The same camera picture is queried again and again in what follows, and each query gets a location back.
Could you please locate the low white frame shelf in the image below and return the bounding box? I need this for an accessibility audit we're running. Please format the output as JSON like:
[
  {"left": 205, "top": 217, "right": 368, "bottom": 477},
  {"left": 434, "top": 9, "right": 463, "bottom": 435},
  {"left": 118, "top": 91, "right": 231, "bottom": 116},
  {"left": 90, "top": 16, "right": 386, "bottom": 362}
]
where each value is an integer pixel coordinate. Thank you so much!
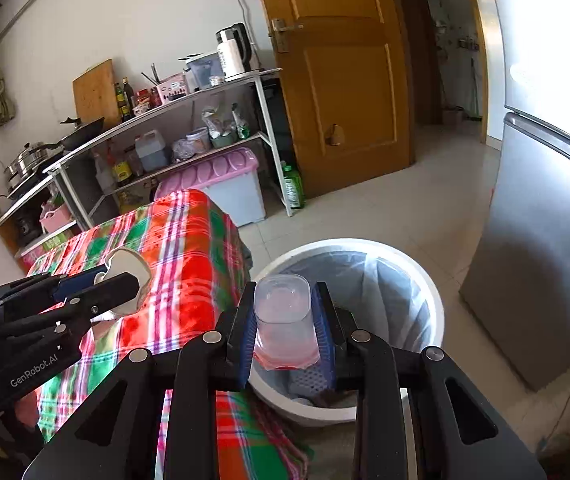
[{"left": 0, "top": 175, "right": 91, "bottom": 261}]

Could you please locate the white electric kettle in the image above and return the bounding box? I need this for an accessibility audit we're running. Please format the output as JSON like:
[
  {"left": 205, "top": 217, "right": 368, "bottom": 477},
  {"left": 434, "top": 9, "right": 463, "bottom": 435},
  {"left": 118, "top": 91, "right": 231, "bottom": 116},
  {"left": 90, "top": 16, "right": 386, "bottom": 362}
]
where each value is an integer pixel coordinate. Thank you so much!
[{"left": 216, "top": 22, "right": 253, "bottom": 81}]

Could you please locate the steel pot with lid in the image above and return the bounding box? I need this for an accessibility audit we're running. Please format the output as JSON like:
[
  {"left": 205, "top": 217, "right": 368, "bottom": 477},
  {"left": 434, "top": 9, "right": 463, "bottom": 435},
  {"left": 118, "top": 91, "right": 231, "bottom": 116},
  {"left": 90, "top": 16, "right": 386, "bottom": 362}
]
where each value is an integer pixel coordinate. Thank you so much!
[{"left": 4, "top": 142, "right": 61, "bottom": 186}]

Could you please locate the dark sauce bottle yellow label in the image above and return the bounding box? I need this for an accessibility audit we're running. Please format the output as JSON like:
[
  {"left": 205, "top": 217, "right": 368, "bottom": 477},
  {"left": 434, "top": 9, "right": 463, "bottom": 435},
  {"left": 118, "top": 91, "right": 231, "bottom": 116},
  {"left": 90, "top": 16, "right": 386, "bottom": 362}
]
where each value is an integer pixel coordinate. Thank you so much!
[{"left": 111, "top": 145, "right": 133, "bottom": 186}]

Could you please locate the green detergent bottle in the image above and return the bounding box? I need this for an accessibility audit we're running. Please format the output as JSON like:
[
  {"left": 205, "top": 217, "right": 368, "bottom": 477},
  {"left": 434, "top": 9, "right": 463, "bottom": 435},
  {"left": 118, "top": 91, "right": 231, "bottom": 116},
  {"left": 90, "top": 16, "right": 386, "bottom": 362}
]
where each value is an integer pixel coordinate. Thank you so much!
[{"left": 281, "top": 161, "right": 306, "bottom": 210}]

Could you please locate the tall white frame shelf rack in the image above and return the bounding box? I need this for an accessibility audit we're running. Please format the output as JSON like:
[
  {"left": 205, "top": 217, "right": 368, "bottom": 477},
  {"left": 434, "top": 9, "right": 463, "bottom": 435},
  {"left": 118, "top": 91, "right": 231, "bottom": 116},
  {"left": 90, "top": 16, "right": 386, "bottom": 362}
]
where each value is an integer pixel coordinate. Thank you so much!
[{"left": 45, "top": 67, "right": 296, "bottom": 233}]

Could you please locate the pink plastic basket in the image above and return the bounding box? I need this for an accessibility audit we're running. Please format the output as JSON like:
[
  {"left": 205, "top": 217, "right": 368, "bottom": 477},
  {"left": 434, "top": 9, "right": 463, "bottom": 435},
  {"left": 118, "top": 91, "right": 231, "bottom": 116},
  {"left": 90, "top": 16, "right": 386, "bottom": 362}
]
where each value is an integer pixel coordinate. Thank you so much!
[{"left": 40, "top": 204, "right": 77, "bottom": 233}]

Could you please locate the red storage box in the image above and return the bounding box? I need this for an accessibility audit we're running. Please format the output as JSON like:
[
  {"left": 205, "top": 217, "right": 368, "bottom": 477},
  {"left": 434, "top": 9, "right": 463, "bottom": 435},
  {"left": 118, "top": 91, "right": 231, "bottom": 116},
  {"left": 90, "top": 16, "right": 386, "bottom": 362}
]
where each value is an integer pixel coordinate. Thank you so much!
[{"left": 19, "top": 232, "right": 81, "bottom": 273}]

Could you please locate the brown wooden door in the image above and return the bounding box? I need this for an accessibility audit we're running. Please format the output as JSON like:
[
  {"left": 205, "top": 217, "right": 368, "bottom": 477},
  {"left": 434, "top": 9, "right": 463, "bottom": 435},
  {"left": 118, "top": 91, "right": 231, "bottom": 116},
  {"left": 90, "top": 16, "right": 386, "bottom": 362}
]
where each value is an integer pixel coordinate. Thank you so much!
[{"left": 252, "top": 0, "right": 416, "bottom": 200}]

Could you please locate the white plastic tub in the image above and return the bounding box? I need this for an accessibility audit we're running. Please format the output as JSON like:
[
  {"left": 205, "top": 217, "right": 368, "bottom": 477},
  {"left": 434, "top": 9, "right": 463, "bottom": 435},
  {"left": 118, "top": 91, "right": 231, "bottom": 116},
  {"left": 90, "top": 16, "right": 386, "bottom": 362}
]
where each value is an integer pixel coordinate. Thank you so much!
[{"left": 186, "top": 127, "right": 211, "bottom": 153}]

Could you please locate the clear plastic cup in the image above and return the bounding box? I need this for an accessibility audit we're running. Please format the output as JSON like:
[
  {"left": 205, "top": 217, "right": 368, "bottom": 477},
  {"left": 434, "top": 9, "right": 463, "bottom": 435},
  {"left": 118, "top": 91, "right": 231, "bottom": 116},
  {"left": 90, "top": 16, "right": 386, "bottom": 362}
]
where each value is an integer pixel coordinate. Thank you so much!
[{"left": 252, "top": 275, "right": 322, "bottom": 372}]

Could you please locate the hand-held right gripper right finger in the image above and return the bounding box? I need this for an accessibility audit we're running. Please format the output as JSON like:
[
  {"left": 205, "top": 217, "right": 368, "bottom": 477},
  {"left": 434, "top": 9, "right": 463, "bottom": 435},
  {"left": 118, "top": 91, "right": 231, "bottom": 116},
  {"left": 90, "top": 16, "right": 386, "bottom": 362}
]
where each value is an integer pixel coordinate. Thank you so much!
[{"left": 312, "top": 280, "right": 548, "bottom": 480}]

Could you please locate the translucent jug with dark liquid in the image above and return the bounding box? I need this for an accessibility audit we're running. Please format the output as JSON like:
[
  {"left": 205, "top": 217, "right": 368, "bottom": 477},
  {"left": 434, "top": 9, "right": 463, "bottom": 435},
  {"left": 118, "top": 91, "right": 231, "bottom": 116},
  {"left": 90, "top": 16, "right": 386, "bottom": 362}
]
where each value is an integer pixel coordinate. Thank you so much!
[{"left": 134, "top": 130, "right": 168, "bottom": 172}]

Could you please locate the white round waste bin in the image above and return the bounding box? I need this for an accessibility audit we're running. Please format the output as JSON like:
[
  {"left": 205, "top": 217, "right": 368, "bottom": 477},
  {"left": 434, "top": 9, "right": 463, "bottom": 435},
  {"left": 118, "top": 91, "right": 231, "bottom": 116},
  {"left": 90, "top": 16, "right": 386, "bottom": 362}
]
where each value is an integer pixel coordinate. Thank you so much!
[{"left": 247, "top": 239, "right": 446, "bottom": 428}]

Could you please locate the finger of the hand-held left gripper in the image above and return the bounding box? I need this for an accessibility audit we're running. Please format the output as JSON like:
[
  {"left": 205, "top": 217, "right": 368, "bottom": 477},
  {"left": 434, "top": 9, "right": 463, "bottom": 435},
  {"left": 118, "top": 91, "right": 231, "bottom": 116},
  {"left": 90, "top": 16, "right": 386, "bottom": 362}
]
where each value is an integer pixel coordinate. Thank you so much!
[
  {"left": 0, "top": 265, "right": 109, "bottom": 309},
  {"left": 0, "top": 271, "right": 142, "bottom": 347}
]

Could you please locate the metal door handle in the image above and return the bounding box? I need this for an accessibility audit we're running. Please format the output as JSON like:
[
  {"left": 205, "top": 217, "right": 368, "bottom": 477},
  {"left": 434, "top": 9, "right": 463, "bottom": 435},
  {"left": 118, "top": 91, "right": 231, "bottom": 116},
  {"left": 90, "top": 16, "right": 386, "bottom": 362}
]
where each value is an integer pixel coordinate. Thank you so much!
[{"left": 271, "top": 18, "right": 305, "bottom": 53}]

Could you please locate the black cooker appliance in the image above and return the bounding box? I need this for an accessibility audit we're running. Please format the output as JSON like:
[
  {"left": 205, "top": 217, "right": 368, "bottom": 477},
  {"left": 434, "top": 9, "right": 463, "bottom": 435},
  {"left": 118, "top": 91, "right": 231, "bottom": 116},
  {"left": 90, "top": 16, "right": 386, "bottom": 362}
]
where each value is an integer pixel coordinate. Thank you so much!
[{"left": 15, "top": 212, "right": 43, "bottom": 246}]

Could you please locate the silver refrigerator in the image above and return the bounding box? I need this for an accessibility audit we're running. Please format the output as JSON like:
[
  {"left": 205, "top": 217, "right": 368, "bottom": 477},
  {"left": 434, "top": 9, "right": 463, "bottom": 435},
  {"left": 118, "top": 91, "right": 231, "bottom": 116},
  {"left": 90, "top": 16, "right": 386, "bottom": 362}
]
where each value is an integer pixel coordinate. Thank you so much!
[{"left": 459, "top": 0, "right": 570, "bottom": 392}]

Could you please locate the black cooktop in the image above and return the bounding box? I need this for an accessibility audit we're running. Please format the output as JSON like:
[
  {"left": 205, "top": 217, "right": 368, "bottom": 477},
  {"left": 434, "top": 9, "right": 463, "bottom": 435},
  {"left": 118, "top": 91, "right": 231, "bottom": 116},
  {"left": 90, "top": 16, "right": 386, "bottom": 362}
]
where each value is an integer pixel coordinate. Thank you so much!
[{"left": 8, "top": 170, "right": 56, "bottom": 201}]

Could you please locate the clear plastic bottle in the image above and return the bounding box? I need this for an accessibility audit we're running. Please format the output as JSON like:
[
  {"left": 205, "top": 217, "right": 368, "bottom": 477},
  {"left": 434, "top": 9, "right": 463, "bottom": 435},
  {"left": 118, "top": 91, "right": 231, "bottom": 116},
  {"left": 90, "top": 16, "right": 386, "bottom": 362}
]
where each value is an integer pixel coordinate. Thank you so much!
[{"left": 94, "top": 152, "right": 116, "bottom": 193}]

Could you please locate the pink utensil holder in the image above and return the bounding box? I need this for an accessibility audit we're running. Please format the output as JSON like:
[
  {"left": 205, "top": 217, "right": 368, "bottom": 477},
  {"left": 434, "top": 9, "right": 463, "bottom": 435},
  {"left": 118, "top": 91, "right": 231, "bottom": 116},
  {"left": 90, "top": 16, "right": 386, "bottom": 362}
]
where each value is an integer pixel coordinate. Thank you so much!
[{"left": 157, "top": 74, "right": 188, "bottom": 106}]

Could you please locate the pink lid storage box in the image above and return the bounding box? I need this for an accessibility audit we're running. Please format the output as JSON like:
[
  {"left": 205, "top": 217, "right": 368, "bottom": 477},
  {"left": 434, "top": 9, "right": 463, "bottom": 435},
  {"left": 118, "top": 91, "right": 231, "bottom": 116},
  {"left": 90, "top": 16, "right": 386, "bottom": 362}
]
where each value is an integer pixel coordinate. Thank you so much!
[{"left": 154, "top": 147, "right": 266, "bottom": 228}]

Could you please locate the wooden cutting board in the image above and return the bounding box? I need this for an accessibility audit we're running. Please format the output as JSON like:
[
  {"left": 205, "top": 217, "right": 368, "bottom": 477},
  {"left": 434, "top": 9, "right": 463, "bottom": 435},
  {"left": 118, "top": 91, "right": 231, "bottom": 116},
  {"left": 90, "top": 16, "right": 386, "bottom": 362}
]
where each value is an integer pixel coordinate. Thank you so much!
[{"left": 72, "top": 59, "right": 122, "bottom": 131}]

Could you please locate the clear container dark lid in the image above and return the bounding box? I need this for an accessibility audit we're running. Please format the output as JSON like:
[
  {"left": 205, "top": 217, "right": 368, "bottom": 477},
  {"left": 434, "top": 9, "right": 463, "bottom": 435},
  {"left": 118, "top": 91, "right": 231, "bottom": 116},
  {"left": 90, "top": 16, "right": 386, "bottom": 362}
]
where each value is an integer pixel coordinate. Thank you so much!
[{"left": 184, "top": 51, "right": 221, "bottom": 92}]

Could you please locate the plaid tablecloth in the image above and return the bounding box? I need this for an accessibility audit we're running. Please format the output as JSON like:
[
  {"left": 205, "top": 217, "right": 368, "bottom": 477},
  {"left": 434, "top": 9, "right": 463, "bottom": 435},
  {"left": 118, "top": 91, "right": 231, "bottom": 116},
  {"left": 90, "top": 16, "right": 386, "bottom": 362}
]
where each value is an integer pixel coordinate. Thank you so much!
[{"left": 20, "top": 189, "right": 311, "bottom": 480}]

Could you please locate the black frying pan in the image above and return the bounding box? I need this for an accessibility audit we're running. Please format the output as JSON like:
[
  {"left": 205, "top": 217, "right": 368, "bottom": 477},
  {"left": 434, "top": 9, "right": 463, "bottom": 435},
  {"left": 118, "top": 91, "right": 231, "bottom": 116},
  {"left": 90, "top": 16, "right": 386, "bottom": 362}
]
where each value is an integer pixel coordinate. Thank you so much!
[{"left": 59, "top": 116, "right": 106, "bottom": 151}]

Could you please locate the white food bag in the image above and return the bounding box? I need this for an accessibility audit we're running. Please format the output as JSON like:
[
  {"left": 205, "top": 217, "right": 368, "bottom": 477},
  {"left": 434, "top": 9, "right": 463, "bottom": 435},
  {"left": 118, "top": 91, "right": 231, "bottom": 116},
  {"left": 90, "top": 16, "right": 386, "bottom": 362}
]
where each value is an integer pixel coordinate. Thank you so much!
[{"left": 201, "top": 106, "right": 231, "bottom": 136}]

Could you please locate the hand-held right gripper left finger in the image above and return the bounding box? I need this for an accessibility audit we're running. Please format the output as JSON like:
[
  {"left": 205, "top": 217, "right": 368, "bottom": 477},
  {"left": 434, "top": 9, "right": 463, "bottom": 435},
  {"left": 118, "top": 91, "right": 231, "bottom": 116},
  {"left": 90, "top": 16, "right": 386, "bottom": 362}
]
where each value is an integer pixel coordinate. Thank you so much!
[{"left": 22, "top": 280, "right": 258, "bottom": 480}]

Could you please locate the crumpled clear plastic bag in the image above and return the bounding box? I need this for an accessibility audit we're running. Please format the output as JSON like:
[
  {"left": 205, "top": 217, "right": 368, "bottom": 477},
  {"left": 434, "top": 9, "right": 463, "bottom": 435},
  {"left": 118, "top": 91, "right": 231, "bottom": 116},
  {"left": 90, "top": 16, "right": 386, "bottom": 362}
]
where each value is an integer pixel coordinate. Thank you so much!
[{"left": 172, "top": 139, "right": 198, "bottom": 161}]

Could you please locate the dark oil bottle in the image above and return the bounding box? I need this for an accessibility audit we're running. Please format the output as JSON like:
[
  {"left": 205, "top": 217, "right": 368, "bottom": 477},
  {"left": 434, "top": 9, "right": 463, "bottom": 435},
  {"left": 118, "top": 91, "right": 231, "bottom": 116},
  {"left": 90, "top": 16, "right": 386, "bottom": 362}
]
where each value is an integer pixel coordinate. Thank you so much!
[{"left": 121, "top": 77, "right": 135, "bottom": 120}]

